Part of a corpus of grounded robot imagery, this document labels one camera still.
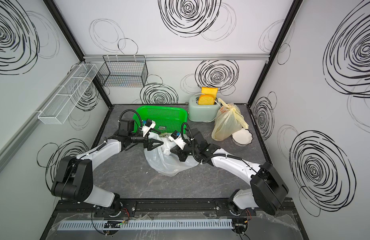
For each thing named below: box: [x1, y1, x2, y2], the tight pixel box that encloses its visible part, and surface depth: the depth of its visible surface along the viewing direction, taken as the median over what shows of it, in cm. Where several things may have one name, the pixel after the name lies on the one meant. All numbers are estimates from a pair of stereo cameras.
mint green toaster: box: [188, 95, 221, 123], surface depth 103 cm
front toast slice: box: [198, 94, 215, 106], surface depth 99 cm
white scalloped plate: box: [232, 128, 253, 147], surface depth 100 cm
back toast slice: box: [201, 87, 218, 100], surface depth 103 cm
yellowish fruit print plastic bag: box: [211, 98, 249, 142], surface depth 90 cm
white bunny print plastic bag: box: [144, 132, 200, 177], surface depth 81 cm
